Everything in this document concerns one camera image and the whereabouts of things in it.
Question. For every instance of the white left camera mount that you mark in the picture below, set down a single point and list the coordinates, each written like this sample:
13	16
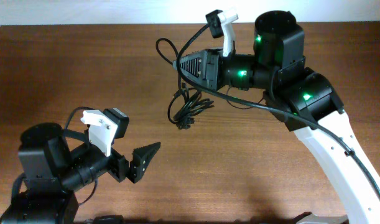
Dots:
101	131

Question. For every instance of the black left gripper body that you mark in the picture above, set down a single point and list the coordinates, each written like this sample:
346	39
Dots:
117	163

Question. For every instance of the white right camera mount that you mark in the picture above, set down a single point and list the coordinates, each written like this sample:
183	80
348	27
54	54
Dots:
226	18

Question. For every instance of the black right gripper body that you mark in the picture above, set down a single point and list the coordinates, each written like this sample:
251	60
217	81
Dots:
213	70

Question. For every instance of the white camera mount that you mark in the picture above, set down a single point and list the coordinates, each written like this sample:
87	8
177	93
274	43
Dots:
226	18
101	131

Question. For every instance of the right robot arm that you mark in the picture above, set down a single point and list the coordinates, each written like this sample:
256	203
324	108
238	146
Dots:
275	78

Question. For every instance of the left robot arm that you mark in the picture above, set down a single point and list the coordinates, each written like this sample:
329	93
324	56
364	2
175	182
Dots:
57	163

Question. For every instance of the black object at table edge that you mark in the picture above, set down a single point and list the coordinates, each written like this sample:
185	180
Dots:
107	219

